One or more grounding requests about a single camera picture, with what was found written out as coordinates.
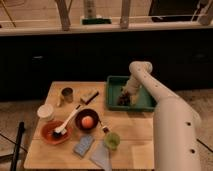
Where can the green plastic tray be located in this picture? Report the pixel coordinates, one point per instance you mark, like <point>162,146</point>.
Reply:
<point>144,101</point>

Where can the black pole stand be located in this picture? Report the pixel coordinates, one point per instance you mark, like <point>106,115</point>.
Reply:
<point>16,150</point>

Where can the metal cup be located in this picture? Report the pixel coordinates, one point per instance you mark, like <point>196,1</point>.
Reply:
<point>67,94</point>

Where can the green plastic cup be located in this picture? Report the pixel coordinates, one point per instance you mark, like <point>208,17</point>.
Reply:
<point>112,140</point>

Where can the dark purple grape bunch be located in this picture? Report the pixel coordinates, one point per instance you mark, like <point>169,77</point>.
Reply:
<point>124,100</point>

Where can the small brown white object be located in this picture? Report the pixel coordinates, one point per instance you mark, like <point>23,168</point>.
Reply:
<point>105,129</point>

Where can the orange egg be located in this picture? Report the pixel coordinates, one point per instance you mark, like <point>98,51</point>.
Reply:
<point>87,122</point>

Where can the white handled dish brush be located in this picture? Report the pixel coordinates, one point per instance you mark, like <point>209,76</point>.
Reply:
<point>60,130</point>

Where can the dark brown bowl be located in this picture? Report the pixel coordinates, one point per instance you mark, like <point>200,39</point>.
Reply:
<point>83,113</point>

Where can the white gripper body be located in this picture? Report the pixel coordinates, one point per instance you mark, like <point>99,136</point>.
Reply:
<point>132,86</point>

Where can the green base on shelf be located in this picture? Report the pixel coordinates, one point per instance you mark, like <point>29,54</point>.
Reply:
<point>95,21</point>

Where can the orange plastic bowl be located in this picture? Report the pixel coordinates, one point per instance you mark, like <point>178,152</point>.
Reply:
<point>50,136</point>

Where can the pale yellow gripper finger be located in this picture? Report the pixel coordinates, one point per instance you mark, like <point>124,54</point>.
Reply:
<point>134,99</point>

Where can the blue sponge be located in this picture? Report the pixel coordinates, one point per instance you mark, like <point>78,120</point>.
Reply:
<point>84,145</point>

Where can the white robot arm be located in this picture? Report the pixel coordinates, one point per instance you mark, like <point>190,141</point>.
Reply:
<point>174,122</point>

